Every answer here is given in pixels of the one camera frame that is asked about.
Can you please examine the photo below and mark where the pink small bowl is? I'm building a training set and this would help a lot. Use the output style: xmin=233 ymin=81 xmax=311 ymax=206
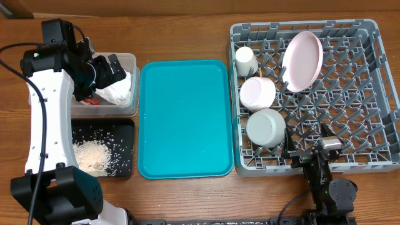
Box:
xmin=239 ymin=76 xmax=276 ymax=113

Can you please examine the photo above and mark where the white napkin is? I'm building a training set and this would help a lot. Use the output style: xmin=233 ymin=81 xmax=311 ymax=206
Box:
xmin=96 ymin=71 xmax=132 ymax=105

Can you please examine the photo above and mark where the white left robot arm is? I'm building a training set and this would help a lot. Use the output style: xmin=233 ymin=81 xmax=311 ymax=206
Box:
xmin=11 ymin=19 xmax=136 ymax=224

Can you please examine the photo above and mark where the black tray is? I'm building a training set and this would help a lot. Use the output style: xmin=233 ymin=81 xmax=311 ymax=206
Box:
xmin=72 ymin=119 xmax=134 ymax=178

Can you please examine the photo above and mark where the teal plastic tray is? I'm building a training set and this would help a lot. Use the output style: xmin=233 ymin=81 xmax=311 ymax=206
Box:
xmin=137 ymin=59 xmax=234 ymax=179

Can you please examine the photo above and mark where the white paper cup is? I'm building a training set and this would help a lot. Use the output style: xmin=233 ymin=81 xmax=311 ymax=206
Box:
xmin=235 ymin=46 xmax=258 ymax=77

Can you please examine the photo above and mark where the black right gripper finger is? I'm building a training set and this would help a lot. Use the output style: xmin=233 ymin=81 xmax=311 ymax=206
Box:
xmin=281 ymin=127 xmax=296 ymax=156
xmin=320 ymin=122 xmax=337 ymax=139

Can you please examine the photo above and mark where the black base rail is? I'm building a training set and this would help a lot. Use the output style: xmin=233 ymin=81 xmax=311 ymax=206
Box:
xmin=137 ymin=216 xmax=357 ymax=225

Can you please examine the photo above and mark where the red wrapper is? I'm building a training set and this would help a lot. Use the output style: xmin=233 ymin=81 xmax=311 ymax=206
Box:
xmin=80 ymin=98 xmax=99 ymax=106

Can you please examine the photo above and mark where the grey small bowl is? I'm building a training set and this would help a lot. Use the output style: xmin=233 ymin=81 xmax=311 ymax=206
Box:
xmin=246 ymin=108 xmax=286 ymax=148

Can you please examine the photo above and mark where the pile of rice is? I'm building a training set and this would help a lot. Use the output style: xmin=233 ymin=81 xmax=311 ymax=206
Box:
xmin=72 ymin=126 xmax=133 ymax=178

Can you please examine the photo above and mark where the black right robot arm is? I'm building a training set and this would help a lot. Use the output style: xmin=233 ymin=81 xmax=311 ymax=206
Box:
xmin=282 ymin=122 xmax=358 ymax=224

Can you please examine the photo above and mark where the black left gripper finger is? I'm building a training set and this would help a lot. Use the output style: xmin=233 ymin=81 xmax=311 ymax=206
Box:
xmin=108 ymin=54 xmax=124 ymax=74
xmin=93 ymin=70 xmax=126 ymax=89

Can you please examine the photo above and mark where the pink plate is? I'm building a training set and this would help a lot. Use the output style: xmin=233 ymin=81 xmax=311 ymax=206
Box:
xmin=282 ymin=31 xmax=323 ymax=93

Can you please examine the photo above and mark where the grey dishwasher rack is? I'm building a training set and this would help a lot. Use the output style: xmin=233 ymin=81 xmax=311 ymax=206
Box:
xmin=229 ymin=19 xmax=399 ymax=177

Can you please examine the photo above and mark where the clear plastic bin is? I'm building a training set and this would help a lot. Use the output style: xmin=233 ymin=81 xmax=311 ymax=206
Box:
xmin=28 ymin=52 xmax=141 ymax=119

